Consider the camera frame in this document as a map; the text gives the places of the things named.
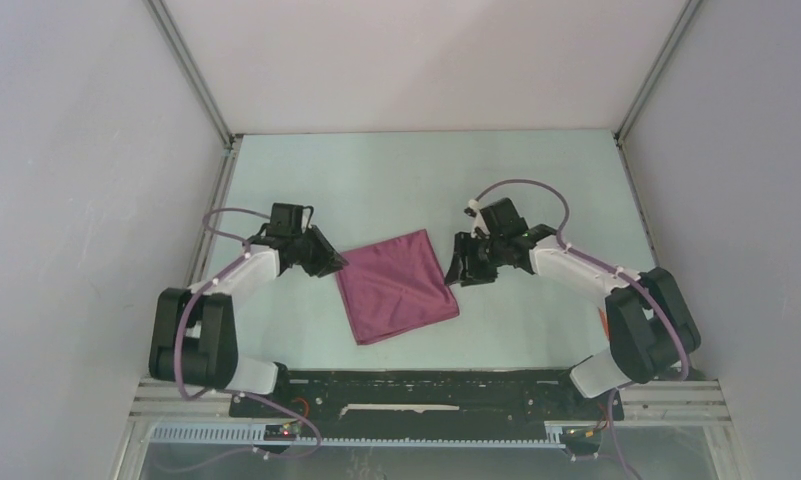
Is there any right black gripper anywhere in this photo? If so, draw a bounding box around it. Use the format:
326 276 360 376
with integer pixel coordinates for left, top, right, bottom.
442 233 504 288

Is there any maroon satin cloth napkin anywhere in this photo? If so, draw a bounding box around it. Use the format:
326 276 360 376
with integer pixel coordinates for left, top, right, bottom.
336 229 460 346

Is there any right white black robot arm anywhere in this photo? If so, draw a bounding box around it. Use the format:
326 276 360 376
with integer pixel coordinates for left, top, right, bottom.
445 198 702 418

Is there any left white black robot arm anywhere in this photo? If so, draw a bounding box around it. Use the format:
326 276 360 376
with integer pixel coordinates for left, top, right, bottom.
148 203 347 417

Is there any small orange object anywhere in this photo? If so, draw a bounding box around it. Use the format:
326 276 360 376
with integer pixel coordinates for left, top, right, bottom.
598 309 610 339

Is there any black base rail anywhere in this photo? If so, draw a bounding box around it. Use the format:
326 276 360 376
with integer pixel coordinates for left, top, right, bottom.
269 369 624 440

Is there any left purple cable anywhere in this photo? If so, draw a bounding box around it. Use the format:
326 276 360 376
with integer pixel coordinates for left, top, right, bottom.
172 207 324 462

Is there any left aluminium corner post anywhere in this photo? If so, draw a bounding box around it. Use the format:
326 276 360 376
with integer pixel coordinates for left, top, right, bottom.
144 0 235 149

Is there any aluminium corner post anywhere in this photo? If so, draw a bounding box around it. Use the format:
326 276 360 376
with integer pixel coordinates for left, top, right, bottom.
144 0 235 149
614 0 705 146

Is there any white cable duct strip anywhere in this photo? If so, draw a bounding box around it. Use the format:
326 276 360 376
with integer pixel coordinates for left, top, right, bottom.
149 422 577 449

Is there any right aluminium corner post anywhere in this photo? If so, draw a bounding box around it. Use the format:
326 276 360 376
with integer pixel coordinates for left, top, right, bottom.
614 0 705 146

